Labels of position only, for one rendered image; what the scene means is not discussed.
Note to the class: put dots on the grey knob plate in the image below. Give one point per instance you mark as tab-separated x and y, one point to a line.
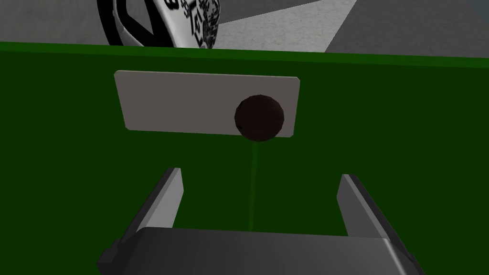
175	101

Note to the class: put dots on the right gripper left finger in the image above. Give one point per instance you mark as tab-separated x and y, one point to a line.
168	202

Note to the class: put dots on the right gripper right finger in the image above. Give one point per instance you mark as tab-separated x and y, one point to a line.
357	210

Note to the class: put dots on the dark round door knob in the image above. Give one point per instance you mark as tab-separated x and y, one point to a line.
259	118

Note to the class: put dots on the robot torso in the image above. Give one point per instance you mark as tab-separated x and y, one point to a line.
164	23

